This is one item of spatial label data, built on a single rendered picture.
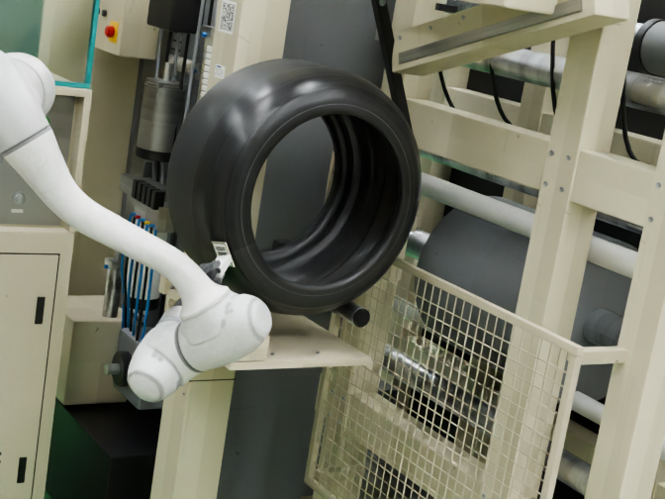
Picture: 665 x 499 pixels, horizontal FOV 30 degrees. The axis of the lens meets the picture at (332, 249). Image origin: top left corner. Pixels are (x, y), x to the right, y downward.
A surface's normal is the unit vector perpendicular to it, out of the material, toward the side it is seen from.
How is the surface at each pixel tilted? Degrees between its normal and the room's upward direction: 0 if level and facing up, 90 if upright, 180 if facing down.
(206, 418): 90
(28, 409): 90
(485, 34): 90
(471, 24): 90
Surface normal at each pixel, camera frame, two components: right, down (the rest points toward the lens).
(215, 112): -0.61, -0.55
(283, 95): 0.12, -0.44
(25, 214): 0.52, 0.26
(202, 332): -0.37, 0.29
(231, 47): -0.84, -0.02
